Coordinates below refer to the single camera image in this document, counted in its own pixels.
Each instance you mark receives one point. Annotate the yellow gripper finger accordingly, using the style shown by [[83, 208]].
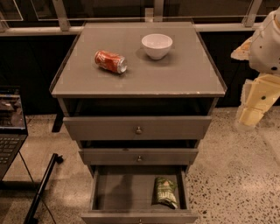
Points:
[[249, 116], [242, 51]]

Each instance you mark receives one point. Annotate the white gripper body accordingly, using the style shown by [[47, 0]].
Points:
[[266, 51]]

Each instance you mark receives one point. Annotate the green jalapeno chip bag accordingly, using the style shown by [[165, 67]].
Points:
[[164, 192]]

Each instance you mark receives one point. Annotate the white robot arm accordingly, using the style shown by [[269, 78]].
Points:
[[262, 51]]

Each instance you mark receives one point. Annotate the grey drawer cabinet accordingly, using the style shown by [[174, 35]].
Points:
[[184, 82]]

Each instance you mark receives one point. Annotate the grey open bottom drawer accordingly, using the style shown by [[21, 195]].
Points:
[[127, 195]]

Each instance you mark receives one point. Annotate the grey middle drawer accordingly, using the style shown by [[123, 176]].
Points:
[[138, 156]]

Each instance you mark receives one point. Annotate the grey top drawer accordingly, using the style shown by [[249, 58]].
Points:
[[137, 127]]

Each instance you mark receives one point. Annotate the white ceramic bowl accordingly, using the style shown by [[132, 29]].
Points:
[[156, 45]]

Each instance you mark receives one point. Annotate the red soda can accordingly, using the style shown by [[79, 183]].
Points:
[[111, 61]]

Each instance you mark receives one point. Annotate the black laptop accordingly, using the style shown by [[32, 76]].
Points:
[[13, 128]]

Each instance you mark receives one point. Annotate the black stand bar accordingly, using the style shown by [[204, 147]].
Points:
[[39, 190]]

